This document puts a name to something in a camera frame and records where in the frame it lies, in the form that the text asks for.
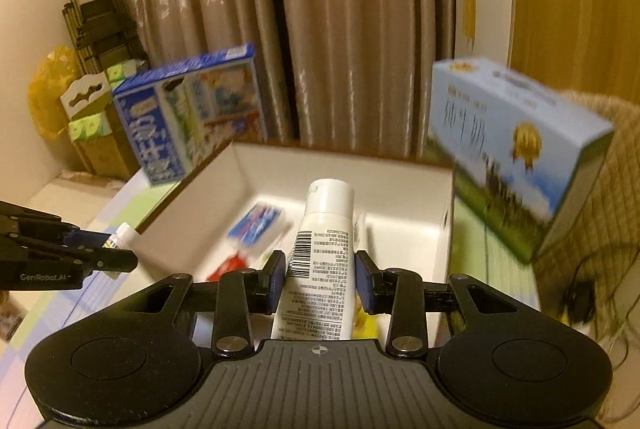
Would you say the small white medicine bottle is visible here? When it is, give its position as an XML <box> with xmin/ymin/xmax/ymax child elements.
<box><xmin>103</xmin><ymin>222</ymin><xmax>140</xmax><ymax>250</ymax></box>

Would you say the red candy packet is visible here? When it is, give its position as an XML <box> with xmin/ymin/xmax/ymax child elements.
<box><xmin>206</xmin><ymin>253</ymin><xmax>248</xmax><ymax>282</ymax></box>

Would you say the yellow chestnut snack pouch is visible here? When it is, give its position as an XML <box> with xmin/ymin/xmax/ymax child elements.
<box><xmin>352</xmin><ymin>303</ymin><xmax>378</xmax><ymax>339</ymax></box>

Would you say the clear blue floss box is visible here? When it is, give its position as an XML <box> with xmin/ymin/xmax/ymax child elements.
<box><xmin>227</xmin><ymin>202</ymin><xmax>290</xmax><ymax>256</ymax></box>

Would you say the white cream tube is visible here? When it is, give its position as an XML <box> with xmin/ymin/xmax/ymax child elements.
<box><xmin>271</xmin><ymin>179</ymin><xmax>355</xmax><ymax>340</ymax></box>

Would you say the green white spray box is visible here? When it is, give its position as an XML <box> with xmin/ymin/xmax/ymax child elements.
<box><xmin>354</xmin><ymin>212</ymin><xmax>369</xmax><ymax>253</ymax></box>

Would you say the brown cardboard storage box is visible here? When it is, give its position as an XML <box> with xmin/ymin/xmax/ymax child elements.
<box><xmin>134</xmin><ymin>142</ymin><xmax>454</xmax><ymax>302</ymax></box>

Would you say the checkered bed sheet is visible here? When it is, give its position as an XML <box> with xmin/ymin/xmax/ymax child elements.
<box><xmin>1</xmin><ymin>174</ymin><xmax>540</xmax><ymax>428</ymax></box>

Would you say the cardboard box with tissue packs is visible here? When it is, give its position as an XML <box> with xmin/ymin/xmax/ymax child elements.
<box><xmin>58</xmin><ymin>60</ymin><xmax>148</xmax><ymax>181</ymax></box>

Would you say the dark blue milk carton box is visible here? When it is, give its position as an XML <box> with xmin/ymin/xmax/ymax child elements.
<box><xmin>112</xmin><ymin>44</ymin><xmax>267</xmax><ymax>186</ymax></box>

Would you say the yellow plastic bag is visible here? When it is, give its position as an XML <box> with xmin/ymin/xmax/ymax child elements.
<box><xmin>27</xmin><ymin>46</ymin><xmax>82</xmax><ymax>141</ymax></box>

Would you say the light blue milk carton box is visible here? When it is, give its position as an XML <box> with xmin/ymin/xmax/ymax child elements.
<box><xmin>428</xmin><ymin>56</ymin><xmax>614</xmax><ymax>262</ymax></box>

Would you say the black folding trolley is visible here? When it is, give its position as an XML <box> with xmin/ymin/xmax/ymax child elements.
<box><xmin>62</xmin><ymin>0</ymin><xmax>149</xmax><ymax>75</ymax></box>

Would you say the quilted beige chair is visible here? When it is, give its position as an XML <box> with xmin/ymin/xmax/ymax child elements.
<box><xmin>533</xmin><ymin>90</ymin><xmax>639</xmax><ymax>337</ymax></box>

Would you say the brown curtain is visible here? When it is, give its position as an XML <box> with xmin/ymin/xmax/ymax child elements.
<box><xmin>127</xmin><ymin>0</ymin><xmax>454</xmax><ymax>158</ymax></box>

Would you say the yellow wooden door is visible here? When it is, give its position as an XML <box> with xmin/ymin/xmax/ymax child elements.
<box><xmin>509</xmin><ymin>0</ymin><xmax>639</xmax><ymax>103</ymax></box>

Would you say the black power cable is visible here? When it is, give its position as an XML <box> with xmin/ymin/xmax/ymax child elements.
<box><xmin>554</xmin><ymin>252</ymin><xmax>640</xmax><ymax>419</ymax></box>

